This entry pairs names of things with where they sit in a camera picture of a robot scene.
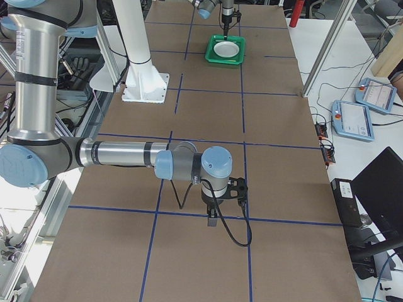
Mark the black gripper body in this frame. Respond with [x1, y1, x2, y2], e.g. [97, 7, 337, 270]
[201, 189, 234, 217]
[221, 6, 233, 28]

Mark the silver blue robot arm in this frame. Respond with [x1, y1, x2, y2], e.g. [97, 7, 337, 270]
[1, 1, 234, 226]
[189, 0, 235, 40]

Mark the white round plate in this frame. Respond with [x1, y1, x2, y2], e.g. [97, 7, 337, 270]
[213, 41, 239, 59]

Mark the green plastic tray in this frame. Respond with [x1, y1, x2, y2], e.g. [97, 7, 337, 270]
[205, 35, 246, 65]

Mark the red cylinder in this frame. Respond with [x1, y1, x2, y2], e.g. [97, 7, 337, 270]
[289, 0, 305, 28]

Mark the orange black adapter lower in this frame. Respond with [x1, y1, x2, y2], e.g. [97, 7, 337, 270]
[321, 145, 336, 166]

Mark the orange black adapter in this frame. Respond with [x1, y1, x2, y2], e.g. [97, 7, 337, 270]
[314, 123, 328, 140]
[321, 145, 336, 166]

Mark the black box device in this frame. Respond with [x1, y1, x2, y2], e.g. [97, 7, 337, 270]
[331, 178, 361, 228]

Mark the orange black adapter upper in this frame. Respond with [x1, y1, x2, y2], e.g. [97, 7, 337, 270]
[314, 123, 328, 140]

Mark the blue teach pendant near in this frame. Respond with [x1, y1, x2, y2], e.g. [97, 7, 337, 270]
[331, 100, 375, 142]

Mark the blue teach pendant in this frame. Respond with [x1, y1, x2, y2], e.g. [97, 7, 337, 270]
[355, 77, 397, 115]
[331, 100, 375, 142]

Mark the blue teach pendant far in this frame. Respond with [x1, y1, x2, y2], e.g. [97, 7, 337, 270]
[355, 77, 397, 115]

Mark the black laptop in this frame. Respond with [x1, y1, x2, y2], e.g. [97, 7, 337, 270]
[352, 147, 402, 238]

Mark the wooden beam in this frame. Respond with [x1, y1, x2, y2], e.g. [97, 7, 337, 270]
[371, 25, 403, 77]

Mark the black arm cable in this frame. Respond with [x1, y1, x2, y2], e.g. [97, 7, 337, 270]
[169, 177, 253, 247]

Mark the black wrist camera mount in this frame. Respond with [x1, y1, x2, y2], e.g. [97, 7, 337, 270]
[232, 10, 242, 23]
[228, 177, 248, 210]

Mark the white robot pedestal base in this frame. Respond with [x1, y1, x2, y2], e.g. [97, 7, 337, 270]
[113, 0, 169, 104]

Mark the aluminium frame post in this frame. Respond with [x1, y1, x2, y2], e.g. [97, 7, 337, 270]
[302, 0, 357, 97]

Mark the aluminium side frame rail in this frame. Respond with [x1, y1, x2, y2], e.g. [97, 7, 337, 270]
[0, 91, 116, 302]

